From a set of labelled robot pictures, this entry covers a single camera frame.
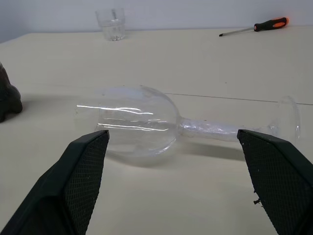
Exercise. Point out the clear plastic container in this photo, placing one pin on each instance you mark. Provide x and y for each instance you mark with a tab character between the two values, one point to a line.
137	127

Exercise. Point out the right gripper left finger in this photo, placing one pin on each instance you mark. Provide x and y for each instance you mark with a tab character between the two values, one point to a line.
61	186

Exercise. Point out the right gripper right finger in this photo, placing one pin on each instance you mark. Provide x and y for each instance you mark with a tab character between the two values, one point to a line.
281	176

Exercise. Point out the plastic bottle with dark liquid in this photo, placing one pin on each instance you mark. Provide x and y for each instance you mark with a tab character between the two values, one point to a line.
9	100

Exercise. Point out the clear glass tumbler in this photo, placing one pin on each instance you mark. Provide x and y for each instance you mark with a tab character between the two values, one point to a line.
111	24

